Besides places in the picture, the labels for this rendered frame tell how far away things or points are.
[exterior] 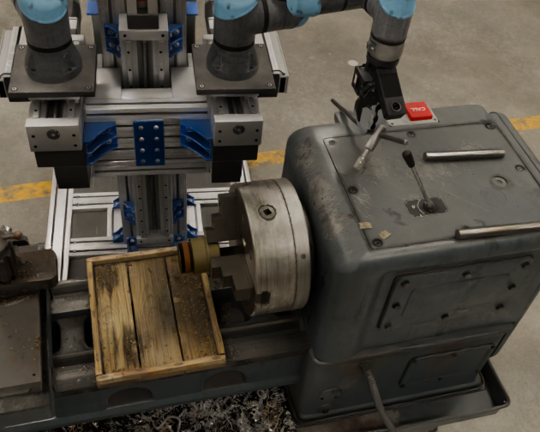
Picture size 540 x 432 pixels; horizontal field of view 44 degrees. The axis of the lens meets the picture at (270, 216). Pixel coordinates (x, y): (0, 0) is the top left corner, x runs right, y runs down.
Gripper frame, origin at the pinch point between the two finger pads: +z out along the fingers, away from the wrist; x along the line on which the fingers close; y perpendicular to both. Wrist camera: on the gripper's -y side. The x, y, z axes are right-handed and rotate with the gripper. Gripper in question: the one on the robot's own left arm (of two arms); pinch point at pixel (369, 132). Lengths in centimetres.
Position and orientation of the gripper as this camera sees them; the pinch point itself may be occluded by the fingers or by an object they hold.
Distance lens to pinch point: 157.4
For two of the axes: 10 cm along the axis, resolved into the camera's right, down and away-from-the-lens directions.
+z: -0.9, 6.8, 7.3
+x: -9.7, 1.3, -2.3
